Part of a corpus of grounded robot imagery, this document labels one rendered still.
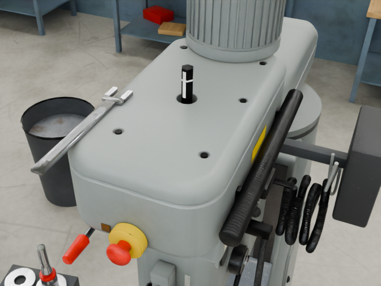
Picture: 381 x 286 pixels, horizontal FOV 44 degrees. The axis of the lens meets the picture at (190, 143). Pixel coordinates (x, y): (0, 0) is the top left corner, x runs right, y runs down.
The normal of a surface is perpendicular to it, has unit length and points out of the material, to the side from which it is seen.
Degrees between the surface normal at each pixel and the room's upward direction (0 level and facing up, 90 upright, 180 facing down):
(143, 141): 0
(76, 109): 86
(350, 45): 90
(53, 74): 0
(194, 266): 90
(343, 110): 0
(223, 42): 90
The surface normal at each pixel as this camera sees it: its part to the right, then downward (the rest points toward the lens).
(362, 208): -0.39, 0.55
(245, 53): 0.14, 0.60
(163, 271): 0.02, -0.80
